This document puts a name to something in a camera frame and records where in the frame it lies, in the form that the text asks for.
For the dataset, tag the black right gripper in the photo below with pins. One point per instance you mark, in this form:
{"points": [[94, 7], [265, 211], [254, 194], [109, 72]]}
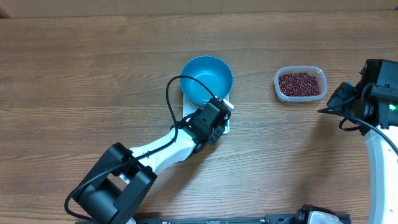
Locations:
{"points": [[342, 93]]}

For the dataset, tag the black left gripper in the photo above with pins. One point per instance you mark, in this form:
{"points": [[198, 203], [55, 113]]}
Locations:
{"points": [[218, 134]]}

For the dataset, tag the blue bowl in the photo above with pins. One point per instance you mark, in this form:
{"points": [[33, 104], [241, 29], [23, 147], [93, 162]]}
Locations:
{"points": [[214, 73]]}

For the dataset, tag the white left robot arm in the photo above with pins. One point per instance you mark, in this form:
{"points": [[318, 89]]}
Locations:
{"points": [[116, 185]]}

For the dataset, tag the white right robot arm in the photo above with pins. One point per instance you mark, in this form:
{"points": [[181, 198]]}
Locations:
{"points": [[371, 105]]}

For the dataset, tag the red beans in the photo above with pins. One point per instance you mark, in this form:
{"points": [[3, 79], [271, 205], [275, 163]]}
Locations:
{"points": [[299, 84]]}

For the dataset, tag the clear plastic bean container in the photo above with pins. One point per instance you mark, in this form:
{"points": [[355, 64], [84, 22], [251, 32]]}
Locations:
{"points": [[315, 71]]}

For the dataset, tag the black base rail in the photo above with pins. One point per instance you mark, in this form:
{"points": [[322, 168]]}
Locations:
{"points": [[306, 214]]}

